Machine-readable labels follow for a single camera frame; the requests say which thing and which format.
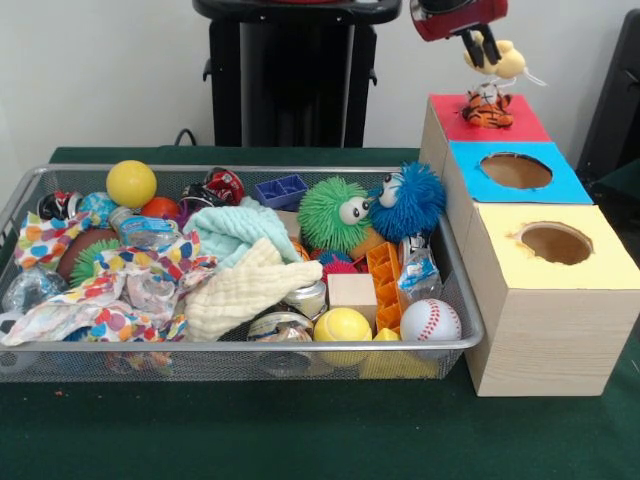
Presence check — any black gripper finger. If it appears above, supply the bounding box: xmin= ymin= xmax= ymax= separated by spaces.
xmin=480 ymin=24 xmax=502 ymax=65
xmin=462 ymin=29 xmax=486 ymax=70

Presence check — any yellow tennis ball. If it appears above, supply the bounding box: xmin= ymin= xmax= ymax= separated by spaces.
xmin=313 ymin=307 xmax=374 ymax=369

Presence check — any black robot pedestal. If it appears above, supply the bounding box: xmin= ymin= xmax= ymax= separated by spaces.
xmin=192 ymin=0 xmax=404 ymax=149

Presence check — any black chair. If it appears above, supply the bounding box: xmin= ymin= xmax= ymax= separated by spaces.
xmin=574 ymin=8 xmax=640 ymax=176

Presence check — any smooth yellow ball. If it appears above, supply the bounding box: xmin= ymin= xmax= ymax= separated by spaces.
xmin=105 ymin=159 xmax=158 ymax=209

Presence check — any blue spiky ball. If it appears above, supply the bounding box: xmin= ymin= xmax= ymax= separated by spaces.
xmin=368 ymin=160 xmax=447 ymax=245

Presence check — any polka dot cloth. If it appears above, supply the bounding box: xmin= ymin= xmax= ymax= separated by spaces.
xmin=2 ymin=232 xmax=219 ymax=346

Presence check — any dark green table cloth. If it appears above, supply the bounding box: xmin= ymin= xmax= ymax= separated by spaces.
xmin=0 ymin=145 xmax=640 ymax=480
xmin=592 ymin=159 xmax=640 ymax=246

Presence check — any shallow silver mesh bin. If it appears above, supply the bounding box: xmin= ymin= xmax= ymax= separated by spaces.
xmin=0 ymin=164 xmax=485 ymax=384

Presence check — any green spiky toy with eyes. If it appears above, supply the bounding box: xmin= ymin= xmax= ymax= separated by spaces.
xmin=298 ymin=178 xmax=374 ymax=251

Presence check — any yellow plush duck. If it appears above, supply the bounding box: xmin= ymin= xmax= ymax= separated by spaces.
xmin=462 ymin=39 xmax=549 ymax=89

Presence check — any orange striped tiger plush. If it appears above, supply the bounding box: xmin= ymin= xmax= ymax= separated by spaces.
xmin=460 ymin=82 xmax=515 ymax=129

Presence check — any blue plastic compartment tray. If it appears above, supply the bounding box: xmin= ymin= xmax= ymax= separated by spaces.
xmin=254 ymin=173 xmax=309 ymax=211

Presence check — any white baseball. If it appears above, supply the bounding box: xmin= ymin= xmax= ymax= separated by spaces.
xmin=399 ymin=298 xmax=462 ymax=343

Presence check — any mint green cloth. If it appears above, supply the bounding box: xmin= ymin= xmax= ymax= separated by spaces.
xmin=183 ymin=196 xmax=304 ymax=271

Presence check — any cream cloth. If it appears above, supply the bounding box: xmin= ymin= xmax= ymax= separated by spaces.
xmin=184 ymin=237 xmax=324 ymax=343

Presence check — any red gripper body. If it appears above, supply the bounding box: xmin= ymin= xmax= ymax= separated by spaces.
xmin=409 ymin=0 xmax=510 ymax=42

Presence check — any wooden box with three holes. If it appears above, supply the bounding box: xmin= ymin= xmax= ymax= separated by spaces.
xmin=418 ymin=92 xmax=640 ymax=397

